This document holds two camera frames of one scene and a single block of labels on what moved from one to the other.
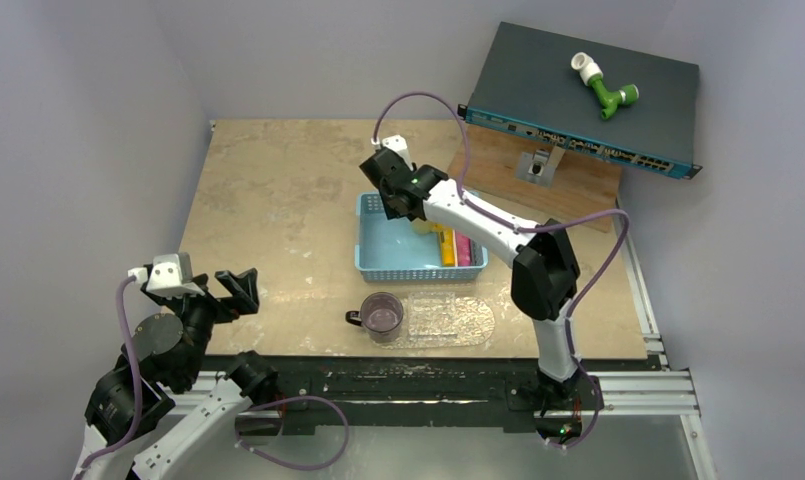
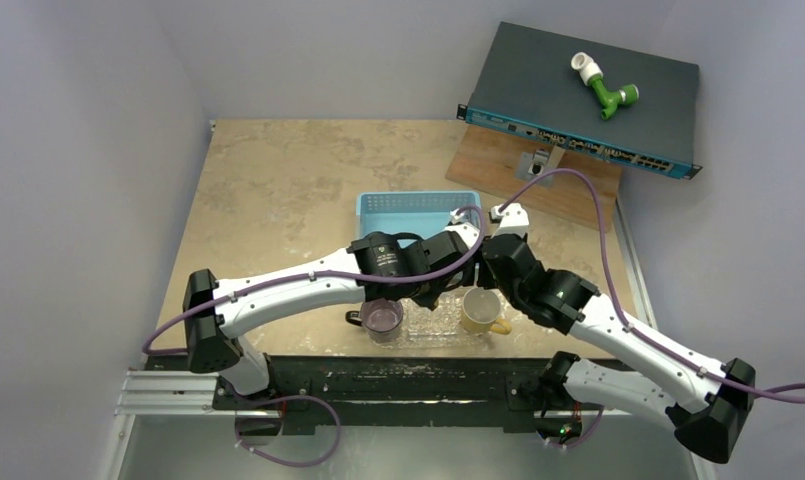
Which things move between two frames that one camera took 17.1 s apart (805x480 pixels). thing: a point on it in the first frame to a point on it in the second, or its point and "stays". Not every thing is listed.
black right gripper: (387, 196) to (493, 277)
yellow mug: (422, 227) to (480, 309)
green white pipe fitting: (591, 73) stays
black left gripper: (243, 294) to (429, 299)
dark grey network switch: (528, 85) stays
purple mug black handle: (380, 316) stays
